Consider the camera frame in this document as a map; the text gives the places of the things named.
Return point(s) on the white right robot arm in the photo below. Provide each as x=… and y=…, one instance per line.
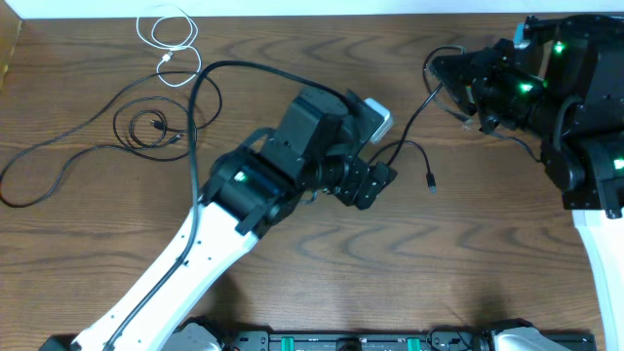
x=560, y=80

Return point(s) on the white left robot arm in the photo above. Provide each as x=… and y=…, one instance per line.
x=250, y=189

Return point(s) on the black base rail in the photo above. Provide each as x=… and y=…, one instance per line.
x=197, y=334

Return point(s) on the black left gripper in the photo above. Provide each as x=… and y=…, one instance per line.
x=362, y=182

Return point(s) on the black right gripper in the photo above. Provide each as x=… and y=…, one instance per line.
x=474, y=71

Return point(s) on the cardboard side panel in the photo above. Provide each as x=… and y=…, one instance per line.
x=10, y=27

